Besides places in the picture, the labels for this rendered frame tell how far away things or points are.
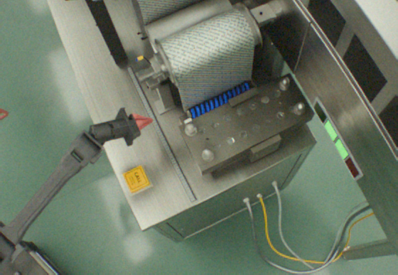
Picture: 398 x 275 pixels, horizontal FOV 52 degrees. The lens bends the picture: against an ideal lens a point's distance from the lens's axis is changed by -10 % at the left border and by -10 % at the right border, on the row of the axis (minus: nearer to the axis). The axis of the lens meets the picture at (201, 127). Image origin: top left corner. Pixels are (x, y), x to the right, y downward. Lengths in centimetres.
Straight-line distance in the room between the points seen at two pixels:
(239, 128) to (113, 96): 49
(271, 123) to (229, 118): 13
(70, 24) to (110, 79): 32
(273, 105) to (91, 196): 137
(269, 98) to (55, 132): 155
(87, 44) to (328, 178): 145
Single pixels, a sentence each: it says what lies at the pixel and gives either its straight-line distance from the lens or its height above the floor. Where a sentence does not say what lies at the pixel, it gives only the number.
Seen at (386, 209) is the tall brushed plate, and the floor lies 124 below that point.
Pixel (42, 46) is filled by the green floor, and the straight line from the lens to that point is 293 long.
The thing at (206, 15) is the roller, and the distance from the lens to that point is 130.
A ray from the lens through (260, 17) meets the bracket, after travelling 123.
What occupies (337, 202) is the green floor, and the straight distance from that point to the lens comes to 242.
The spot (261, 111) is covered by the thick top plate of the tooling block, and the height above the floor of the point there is 103.
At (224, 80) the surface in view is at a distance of 133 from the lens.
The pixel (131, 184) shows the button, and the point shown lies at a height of 92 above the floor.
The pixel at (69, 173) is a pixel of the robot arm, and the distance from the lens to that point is 123.
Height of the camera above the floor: 232
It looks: 71 degrees down
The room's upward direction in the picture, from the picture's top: 10 degrees counter-clockwise
